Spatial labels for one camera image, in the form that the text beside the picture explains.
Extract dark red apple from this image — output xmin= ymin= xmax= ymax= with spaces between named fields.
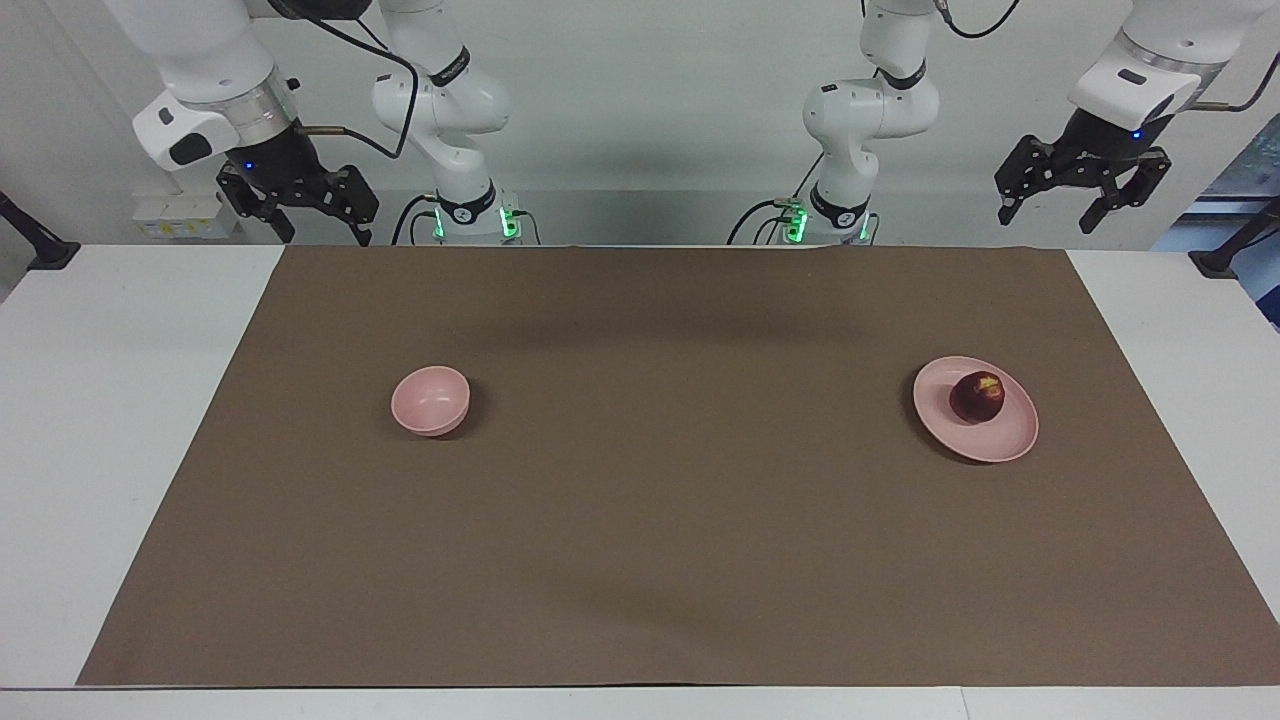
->
xmin=948 ymin=371 xmax=1007 ymax=425

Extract pink bowl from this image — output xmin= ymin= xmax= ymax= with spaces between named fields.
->
xmin=390 ymin=366 xmax=472 ymax=438

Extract pink plate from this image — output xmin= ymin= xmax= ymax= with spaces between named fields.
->
xmin=912 ymin=356 xmax=1040 ymax=464

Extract black stand clamp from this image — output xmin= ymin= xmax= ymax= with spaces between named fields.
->
xmin=1188 ymin=195 xmax=1280 ymax=279
xmin=0 ymin=190 xmax=81 ymax=271

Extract blue background object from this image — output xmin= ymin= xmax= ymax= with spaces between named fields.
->
xmin=1150 ymin=115 xmax=1280 ymax=331

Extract brown table mat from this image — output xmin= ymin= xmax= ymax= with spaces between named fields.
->
xmin=77 ymin=245 xmax=1280 ymax=688

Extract black right base cables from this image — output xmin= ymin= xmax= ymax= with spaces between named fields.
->
xmin=390 ymin=193 xmax=441 ymax=247

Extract black base cables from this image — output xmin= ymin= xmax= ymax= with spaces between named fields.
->
xmin=390 ymin=193 xmax=441 ymax=247
xmin=727 ymin=198 xmax=803 ymax=247

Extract white wall socket box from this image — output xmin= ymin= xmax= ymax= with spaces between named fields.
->
xmin=133 ymin=193 xmax=241 ymax=241

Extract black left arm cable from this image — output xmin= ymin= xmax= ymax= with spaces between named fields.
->
xmin=935 ymin=0 xmax=1280 ymax=113

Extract black left base cables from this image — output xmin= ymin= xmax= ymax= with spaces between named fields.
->
xmin=727 ymin=198 xmax=803 ymax=247

